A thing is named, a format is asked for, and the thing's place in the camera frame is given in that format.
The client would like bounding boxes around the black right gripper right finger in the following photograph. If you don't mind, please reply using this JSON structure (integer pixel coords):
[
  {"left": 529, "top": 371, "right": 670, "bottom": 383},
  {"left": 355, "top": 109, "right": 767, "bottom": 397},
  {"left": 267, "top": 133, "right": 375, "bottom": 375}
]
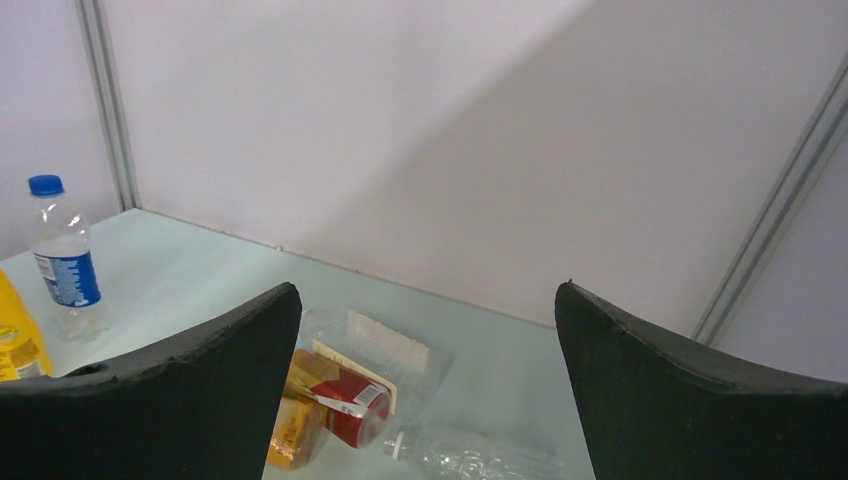
[{"left": 555, "top": 282, "right": 847, "bottom": 479}]

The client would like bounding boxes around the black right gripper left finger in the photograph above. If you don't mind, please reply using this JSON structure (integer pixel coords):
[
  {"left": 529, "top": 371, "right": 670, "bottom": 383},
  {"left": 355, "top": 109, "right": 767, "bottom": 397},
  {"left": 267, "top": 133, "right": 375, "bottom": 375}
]
[{"left": 1, "top": 283, "right": 302, "bottom": 479}]

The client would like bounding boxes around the yellow label bottle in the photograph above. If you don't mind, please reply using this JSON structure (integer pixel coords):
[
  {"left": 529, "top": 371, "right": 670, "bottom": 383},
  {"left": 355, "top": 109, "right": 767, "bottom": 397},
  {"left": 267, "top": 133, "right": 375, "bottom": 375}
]
[{"left": 1, "top": 271, "right": 53, "bottom": 382}]

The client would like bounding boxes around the crushed blue label bottle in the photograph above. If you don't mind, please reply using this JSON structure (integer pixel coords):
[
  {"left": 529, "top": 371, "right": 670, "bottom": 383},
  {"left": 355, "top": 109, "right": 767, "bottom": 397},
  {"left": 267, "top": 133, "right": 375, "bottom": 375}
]
[{"left": 28, "top": 190, "right": 109, "bottom": 341}]

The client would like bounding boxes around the solid blue cap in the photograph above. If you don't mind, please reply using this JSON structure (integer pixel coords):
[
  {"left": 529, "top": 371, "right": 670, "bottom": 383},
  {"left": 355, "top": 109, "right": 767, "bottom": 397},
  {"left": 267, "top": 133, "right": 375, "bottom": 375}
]
[{"left": 28, "top": 174, "right": 65, "bottom": 198}]

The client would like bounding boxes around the orange navy label bottle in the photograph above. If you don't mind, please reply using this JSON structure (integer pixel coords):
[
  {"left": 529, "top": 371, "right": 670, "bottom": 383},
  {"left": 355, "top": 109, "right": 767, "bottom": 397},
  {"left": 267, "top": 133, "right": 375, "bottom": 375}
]
[{"left": 266, "top": 397, "right": 323, "bottom": 470}]

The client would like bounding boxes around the red gold label bottle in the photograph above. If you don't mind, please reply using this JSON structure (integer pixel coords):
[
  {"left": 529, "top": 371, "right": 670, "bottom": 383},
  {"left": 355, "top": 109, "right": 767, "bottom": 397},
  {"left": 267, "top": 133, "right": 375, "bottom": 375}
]
[{"left": 285, "top": 349, "right": 392, "bottom": 448}]

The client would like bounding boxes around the clear bottle far back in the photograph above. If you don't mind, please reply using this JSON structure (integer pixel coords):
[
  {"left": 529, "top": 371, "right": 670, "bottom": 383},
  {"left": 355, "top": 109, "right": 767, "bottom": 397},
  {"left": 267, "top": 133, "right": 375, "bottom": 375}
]
[{"left": 297, "top": 309, "right": 453, "bottom": 423}]

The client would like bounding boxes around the clear bottle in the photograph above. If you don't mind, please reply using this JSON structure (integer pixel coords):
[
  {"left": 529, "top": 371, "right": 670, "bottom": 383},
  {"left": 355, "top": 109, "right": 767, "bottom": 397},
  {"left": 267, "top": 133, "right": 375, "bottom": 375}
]
[
  {"left": 297, "top": 309, "right": 453, "bottom": 423},
  {"left": 382, "top": 425, "right": 574, "bottom": 480}
]

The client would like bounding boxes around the clear bottle upper right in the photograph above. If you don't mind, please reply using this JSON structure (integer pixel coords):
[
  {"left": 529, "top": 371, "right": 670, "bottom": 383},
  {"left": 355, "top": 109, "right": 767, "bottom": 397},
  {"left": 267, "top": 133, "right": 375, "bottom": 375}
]
[{"left": 382, "top": 425, "right": 574, "bottom": 480}]

